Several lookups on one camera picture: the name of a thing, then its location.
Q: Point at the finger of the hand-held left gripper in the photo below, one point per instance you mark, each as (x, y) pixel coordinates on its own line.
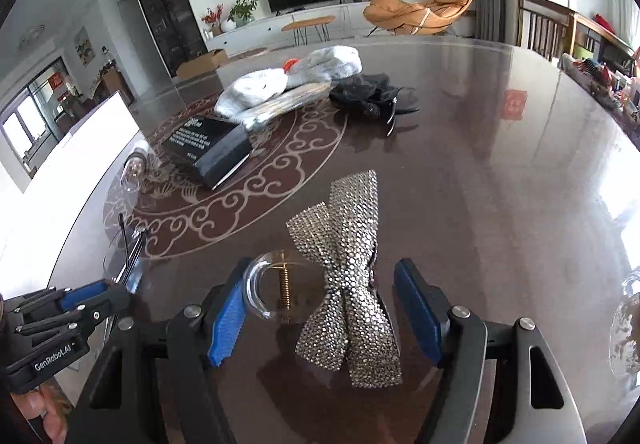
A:
(82, 294)
(110, 301)

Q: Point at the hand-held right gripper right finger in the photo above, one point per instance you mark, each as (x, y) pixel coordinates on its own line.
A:
(420, 309)

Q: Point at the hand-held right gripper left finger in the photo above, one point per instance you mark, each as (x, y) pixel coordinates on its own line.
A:
(227, 319)

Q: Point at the clear packet of black sticks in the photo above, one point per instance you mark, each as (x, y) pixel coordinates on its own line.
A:
(125, 254)

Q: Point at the rhinestone bow hair clip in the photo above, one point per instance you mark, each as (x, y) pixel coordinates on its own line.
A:
(350, 274)

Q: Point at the person's left hand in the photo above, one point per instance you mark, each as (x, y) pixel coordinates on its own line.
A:
(42, 416)

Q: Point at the clear plastic bottle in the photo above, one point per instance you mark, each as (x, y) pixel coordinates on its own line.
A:
(137, 169)

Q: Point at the black box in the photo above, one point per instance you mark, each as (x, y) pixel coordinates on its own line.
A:
(210, 149)

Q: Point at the clear plastic item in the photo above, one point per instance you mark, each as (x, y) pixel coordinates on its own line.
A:
(627, 334)

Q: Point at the black mesh hair accessory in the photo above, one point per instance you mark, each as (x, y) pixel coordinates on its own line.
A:
(370, 94)

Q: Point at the clear plastic wrapped packet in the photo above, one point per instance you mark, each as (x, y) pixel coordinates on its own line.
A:
(290, 104)

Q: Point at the white knit glove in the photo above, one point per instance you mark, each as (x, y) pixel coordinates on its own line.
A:
(330, 64)
(250, 91)

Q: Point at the cardboard box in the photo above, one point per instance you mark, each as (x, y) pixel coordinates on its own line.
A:
(202, 64)

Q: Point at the white television cabinet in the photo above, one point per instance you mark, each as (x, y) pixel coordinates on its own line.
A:
(260, 31)

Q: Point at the white round vase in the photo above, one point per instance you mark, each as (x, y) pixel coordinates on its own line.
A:
(228, 25)

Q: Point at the orange lounge chair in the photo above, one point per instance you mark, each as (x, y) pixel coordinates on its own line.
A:
(400, 9)

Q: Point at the dark display cabinet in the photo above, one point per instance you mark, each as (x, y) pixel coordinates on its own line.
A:
(167, 4)

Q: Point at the red flower plant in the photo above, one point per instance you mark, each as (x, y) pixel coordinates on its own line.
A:
(212, 16)

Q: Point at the cluttered wooden sideboard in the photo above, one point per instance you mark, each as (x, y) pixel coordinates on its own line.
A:
(605, 69)

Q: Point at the wooden bench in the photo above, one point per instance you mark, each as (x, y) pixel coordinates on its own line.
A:
(307, 22)

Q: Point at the wooden chair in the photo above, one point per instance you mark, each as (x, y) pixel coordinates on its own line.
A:
(545, 26)

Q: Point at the bushy green potted plant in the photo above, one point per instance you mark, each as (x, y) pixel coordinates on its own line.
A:
(243, 10)

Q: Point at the wall painting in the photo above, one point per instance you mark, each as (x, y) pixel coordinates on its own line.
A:
(85, 46)

